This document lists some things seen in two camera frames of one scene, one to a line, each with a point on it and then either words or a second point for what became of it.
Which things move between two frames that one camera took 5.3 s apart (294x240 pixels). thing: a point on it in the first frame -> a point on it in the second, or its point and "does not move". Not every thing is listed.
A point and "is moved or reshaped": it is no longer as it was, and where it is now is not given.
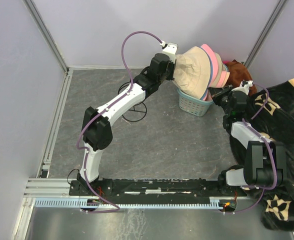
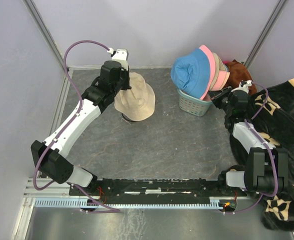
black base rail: [154, 187] does not move
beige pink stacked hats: [222, 74] does not move
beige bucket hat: [192, 72] is moved or reshaped
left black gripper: [172, 66] -> [127, 86]
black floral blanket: [279, 113] does not move
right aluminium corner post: [273, 18] does not move
